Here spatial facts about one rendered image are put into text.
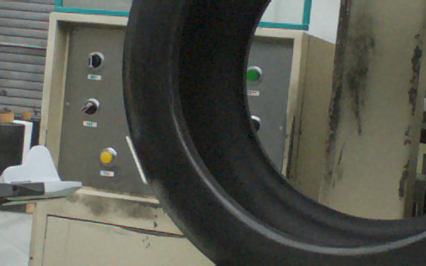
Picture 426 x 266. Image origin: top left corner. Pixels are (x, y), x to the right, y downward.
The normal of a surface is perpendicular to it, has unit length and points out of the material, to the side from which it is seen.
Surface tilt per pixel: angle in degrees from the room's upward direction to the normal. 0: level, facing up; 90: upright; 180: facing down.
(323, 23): 90
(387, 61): 90
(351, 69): 90
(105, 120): 90
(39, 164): 73
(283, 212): 81
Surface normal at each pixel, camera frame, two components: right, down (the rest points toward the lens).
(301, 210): -0.23, -0.14
